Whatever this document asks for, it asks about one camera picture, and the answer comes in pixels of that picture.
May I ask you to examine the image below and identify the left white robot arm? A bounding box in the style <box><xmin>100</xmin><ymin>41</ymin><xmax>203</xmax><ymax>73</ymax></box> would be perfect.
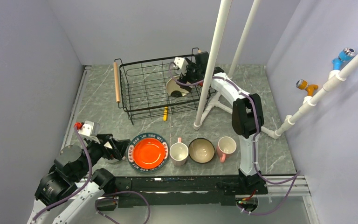
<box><xmin>29</xmin><ymin>134</ymin><xmax>130</xmax><ymax>224</ymax></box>

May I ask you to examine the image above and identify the orange plate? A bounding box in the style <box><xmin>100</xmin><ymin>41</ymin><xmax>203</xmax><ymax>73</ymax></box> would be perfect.
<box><xmin>133</xmin><ymin>138</ymin><xmax>165</xmax><ymax>169</ymax></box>

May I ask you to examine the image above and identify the pink mug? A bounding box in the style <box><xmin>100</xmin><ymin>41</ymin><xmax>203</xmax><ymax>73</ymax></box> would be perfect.
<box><xmin>169</xmin><ymin>137</ymin><xmax>189</xmax><ymax>167</ymax></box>
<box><xmin>216</xmin><ymin>136</ymin><xmax>237</xmax><ymax>163</ymax></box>

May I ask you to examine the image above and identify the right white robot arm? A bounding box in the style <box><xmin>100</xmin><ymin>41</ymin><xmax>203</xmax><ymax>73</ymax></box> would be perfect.
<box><xmin>172</xmin><ymin>52</ymin><xmax>267</xmax><ymax>194</ymax></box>

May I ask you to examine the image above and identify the orange tap on pipe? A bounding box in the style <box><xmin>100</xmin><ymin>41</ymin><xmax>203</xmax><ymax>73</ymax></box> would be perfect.
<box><xmin>296</xmin><ymin>79</ymin><xmax>319</xmax><ymax>97</ymax></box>

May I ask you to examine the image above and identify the dark bowl cream inside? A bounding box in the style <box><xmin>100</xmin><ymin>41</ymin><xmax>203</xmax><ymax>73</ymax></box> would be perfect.
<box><xmin>188</xmin><ymin>138</ymin><xmax>215</xmax><ymax>163</ymax></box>

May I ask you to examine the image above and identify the white pvc pipe frame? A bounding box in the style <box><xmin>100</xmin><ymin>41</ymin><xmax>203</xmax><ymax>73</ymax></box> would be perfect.
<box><xmin>193</xmin><ymin>0</ymin><xmax>358</xmax><ymax>139</ymax></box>

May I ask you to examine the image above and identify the yellow handled utensil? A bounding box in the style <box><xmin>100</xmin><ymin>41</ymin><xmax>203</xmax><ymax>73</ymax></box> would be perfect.
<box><xmin>163</xmin><ymin>106</ymin><xmax>168</xmax><ymax>121</ymax></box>

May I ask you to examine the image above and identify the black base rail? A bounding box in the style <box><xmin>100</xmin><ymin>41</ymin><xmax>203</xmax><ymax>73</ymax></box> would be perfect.
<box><xmin>100</xmin><ymin>173</ymin><xmax>268</xmax><ymax>208</ymax></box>

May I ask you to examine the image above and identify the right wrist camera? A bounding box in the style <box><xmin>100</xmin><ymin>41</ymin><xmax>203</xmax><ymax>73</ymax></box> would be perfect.
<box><xmin>173</xmin><ymin>57</ymin><xmax>188</xmax><ymax>75</ymax></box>

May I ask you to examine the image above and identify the pink mug left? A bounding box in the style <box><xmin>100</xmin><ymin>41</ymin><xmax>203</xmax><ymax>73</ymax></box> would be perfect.
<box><xmin>169</xmin><ymin>137</ymin><xmax>189</xmax><ymax>167</ymax></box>

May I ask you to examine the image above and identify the cream plate with black spot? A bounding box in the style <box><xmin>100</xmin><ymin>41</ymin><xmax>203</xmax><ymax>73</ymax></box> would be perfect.
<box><xmin>165</xmin><ymin>78</ymin><xmax>192</xmax><ymax>98</ymax></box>

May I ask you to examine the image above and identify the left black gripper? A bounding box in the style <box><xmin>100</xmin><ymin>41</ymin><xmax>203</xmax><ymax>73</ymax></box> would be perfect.
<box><xmin>73</xmin><ymin>133</ymin><xmax>130</xmax><ymax>181</ymax></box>

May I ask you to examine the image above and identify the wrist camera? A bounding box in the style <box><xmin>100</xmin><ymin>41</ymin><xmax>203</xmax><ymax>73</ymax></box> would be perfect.
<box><xmin>74</xmin><ymin>120</ymin><xmax>100</xmax><ymax>143</ymax></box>
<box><xmin>173</xmin><ymin>57</ymin><xmax>188</xmax><ymax>75</ymax></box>

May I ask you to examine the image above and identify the black wire dish rack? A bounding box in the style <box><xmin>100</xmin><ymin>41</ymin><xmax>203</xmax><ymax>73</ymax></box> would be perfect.
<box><xmin>113</xmin><ymin>48</ymin><xmax>202</xmax><ymax>122</ymax></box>

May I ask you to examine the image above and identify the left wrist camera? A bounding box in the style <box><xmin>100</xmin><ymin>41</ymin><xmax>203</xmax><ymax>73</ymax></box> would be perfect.
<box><xmin>74</xmin><ymin>120</ymin><xmax>100</xmax><ymax>143</ymax></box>

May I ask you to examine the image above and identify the blue tap on pipe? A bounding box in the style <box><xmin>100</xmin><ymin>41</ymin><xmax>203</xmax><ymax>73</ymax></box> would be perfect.
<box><xmin>332</xmin><ymin>48</ymin><xmax>356</xmax><ymax>70</ymax></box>

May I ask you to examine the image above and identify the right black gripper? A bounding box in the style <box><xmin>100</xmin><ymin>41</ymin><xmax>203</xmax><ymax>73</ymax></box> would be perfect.
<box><xmin>177</xmin><ymin>60</ymin><xmax>202</xmax><ymax>92</ymax></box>

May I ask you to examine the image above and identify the green rimmed white plate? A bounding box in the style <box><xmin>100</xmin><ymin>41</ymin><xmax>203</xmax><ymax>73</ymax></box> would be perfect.
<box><xmin>126</xmin><ymin>133</ymin><xmax>169</xmax><ymax>173</ymax></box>

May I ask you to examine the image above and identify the pink mug right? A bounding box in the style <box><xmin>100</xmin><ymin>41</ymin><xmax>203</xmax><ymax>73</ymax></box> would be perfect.
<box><xmin>216</xmin><ymin>136</ymin><xmax>237</xmax><ymax>163</ymax></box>

